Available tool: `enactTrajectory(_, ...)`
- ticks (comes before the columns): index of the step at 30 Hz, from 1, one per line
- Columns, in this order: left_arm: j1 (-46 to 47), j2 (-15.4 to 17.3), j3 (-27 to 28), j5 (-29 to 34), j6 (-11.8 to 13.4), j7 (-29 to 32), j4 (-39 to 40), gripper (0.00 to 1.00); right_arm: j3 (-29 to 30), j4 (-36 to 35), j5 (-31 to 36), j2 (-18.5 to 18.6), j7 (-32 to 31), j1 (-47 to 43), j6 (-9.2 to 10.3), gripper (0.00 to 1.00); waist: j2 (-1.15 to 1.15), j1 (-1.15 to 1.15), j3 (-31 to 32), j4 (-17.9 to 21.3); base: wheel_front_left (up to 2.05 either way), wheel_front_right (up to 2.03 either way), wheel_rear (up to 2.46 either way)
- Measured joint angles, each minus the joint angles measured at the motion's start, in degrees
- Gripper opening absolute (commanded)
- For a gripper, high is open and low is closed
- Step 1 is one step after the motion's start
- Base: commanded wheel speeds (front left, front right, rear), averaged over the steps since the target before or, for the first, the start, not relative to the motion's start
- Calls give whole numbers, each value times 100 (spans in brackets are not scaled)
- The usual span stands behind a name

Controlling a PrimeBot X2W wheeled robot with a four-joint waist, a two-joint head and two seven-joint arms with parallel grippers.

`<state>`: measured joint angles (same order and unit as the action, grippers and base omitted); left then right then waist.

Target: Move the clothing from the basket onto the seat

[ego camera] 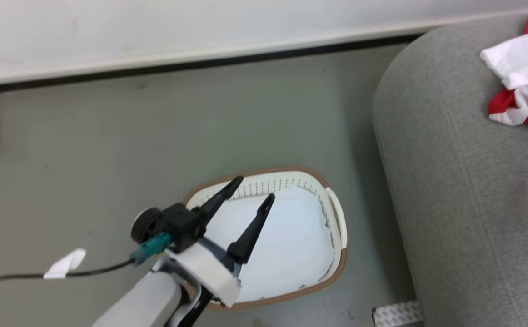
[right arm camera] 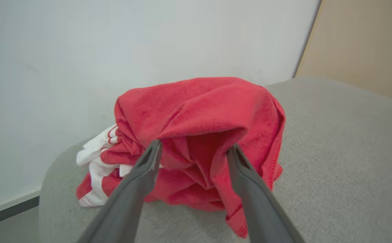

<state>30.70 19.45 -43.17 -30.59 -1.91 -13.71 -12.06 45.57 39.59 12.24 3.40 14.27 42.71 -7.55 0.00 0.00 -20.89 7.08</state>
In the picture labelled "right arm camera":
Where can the white and black baseboard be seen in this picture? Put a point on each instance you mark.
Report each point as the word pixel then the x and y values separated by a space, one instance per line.
pixel 7 209

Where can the grey fabric sofa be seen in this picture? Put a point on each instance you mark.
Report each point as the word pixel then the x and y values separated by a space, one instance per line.
pixel 334 162

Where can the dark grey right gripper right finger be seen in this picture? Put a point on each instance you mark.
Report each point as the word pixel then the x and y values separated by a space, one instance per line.
pixel 260 202

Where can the red and white garment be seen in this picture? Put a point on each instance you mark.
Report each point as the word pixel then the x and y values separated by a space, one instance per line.
pixel 199 135

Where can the beige wooden panel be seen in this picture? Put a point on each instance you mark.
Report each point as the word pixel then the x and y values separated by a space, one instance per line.
pixel 361 44

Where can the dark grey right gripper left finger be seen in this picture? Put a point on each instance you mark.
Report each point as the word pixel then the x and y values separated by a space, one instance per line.
pixel 128 199

